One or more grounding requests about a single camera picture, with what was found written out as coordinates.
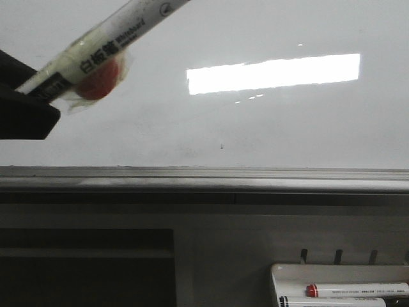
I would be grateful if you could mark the black capped whiteboard marker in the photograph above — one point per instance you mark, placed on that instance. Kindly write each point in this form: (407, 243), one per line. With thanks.
(330, 302)

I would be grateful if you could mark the red round magnet with tape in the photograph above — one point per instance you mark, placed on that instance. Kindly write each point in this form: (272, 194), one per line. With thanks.
(99, 84)

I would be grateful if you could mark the white whiteboard with aluminium frame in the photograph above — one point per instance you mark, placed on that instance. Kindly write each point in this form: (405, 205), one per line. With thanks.
(245, 97)

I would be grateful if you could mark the red capped whiteboard marker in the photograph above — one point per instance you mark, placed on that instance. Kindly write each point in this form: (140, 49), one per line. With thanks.
(357, 289)

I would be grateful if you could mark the black whiteboard marker pen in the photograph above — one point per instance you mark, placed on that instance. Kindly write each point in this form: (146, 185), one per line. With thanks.
(94, 48)

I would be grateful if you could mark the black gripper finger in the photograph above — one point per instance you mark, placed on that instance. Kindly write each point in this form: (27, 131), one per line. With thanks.
(22, 117)

